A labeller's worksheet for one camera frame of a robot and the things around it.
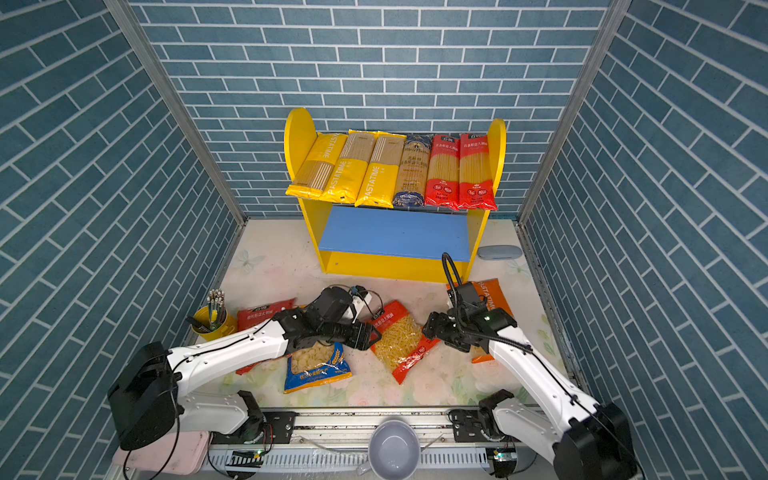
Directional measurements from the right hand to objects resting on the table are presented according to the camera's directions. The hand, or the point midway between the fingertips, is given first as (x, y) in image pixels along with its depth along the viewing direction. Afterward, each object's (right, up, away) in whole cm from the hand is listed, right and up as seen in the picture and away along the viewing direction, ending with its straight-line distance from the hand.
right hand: (430, 330), depth 80 cm
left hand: (-15, -1, -1) cm, 15 cm away
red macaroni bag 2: (-53, +2, +8) cm, 54 cm away
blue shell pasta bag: (-31, -9, -1) cm, 33 cm away
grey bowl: (-10, -26, -10) cm, 30 cm away
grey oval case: (+26, +21, +22) cm, 40 cm away
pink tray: (-57, -25, -13) cm, 63 cm away
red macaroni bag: (-7, -5, +4) cm, 10 cm away
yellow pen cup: (-56, 0, +1) cm, 56 cm away
